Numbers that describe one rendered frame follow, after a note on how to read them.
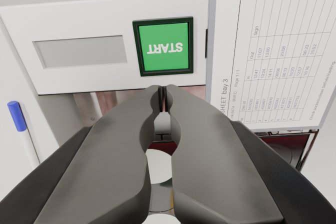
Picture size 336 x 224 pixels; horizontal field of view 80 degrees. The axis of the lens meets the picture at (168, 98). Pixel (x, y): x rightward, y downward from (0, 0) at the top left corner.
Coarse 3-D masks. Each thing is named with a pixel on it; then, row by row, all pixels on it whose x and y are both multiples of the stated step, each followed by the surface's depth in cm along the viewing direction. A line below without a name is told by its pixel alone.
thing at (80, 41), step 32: (32, 0) 21; (64, 0) 18; (96, 0) 18; (128, 0) 18; (160, 0) 18; (192, 0) 18; (32, 32) 19; (64, 32) 19; (96, 32) 19; (128, 32) 19; (32, 64) 21; (64, 64) 22; (96, 64) 22; (128, 64) 21
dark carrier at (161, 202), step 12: (156, 144) 36; (168, 144) 36; (276, 144) 36; (288, 144) 36; (300, 144) 36; (288, 156) 38; (168, 180) 41; (156, 192) 43; (168, 192) 43; (156, 204) 46; (168, 204) 46
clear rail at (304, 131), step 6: (258, 132) 34; (264, 132) 34; (270, 132) 34; (276, 132) 34; (282, 132) 34; (288, 132) 34; (294, 132) 34; (300, 132) 34; (306, 132) 34; (312, 132) 34; (156, 138) 35; (162, 138) 35; (168, 138) 35
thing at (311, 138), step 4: (316, 132) 34; (308, 136) 35; (312, 136) 34; (316, 136) 35; (308, 140) 35; (312, 140) 35; (304, 144) 36; (308, 144) 36; (312, 144) 35; (304, 148) 36; (308, 148) 36; (304, 152) 37; (308, 152) 36; (300, 156) 38; (304, 156) 37; (300, 160) 38; (304, 160) 38; (296, 164) 39; (300, 164) 38; (296, 168) 39; (300, 168) 39; (300, 172) 40
